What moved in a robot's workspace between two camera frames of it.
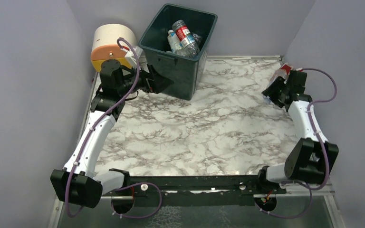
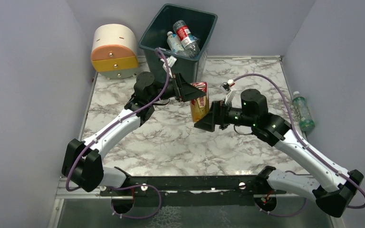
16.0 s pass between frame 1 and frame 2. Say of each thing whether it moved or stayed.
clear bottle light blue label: stayed
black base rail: stayed
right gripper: moved
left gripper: moved
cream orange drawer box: stayed
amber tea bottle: moved
